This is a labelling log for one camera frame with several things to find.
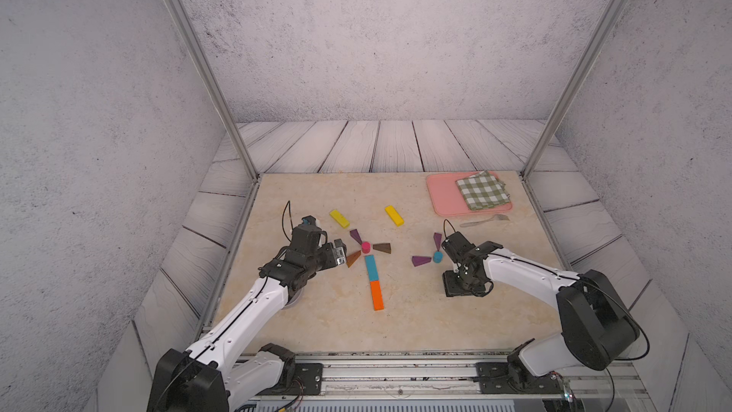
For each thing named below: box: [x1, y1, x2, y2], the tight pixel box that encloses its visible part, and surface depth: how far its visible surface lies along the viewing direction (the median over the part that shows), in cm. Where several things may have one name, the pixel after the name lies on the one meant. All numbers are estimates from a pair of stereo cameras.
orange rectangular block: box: [369, 280, 386, 311], surface depth 90 cm
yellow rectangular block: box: [384, 205, 406, 227], surface depth 110 cm
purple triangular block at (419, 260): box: [411, 255, 432, 268], surface depth 96 cm
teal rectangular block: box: [365, 254, 380, 283], surface depth 96 cm
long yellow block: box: [329, 208, 350, 229], surface depth 109 cm
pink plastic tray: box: [427, 170, 513, 217], surface depth 116 cm
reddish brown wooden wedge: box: [345, 249, 362, 268], surface depth 97 cm
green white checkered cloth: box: [455, 169, 511, 211], surface depth 117 cm
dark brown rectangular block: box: [372, 243, 392, 254], surface depth 98 cm
